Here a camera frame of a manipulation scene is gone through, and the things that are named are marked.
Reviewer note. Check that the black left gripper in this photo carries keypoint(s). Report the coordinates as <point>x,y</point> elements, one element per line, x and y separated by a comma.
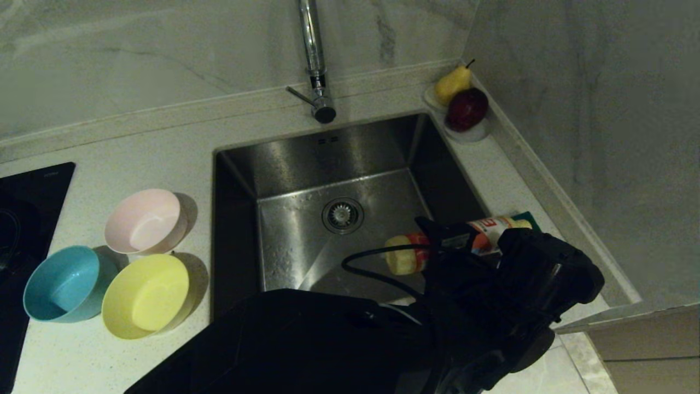
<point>508,295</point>

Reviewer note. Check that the orange label dish soap bottle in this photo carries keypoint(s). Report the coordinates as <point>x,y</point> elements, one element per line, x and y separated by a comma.
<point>402,257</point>

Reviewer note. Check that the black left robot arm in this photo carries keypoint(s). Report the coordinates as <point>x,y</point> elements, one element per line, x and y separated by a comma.
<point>301,345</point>

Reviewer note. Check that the green and yellow sponge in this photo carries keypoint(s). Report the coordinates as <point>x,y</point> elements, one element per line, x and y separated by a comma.
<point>531,220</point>

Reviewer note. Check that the stainless steel sink basin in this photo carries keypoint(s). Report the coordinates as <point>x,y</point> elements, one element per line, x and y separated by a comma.
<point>355,164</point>

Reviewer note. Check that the chrome faucet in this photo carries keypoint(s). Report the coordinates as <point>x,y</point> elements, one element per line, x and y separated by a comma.
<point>313,49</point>

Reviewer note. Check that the round metal drain strainer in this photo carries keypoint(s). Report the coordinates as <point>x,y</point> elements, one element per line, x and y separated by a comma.
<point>343,215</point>

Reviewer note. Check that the small white dish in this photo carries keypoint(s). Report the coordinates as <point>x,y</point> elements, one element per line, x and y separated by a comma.
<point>473,135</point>

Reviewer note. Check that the dark red apple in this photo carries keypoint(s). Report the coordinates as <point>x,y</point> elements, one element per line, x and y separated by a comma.
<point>466,109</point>

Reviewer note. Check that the yellow pear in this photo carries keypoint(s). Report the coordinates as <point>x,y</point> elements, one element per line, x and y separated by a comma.
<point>451,87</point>

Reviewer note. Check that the pink plastic bowl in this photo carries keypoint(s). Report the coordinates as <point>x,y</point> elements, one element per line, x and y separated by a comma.
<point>145,221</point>

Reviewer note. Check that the yellow plastic bowl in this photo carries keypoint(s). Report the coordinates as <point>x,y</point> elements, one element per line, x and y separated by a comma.
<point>145,298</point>

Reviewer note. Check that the blue plastic bowl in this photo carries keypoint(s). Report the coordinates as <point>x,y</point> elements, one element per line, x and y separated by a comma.
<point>60,284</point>

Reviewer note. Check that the black induction cooktop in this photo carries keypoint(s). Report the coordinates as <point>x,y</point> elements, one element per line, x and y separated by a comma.
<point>27,219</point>

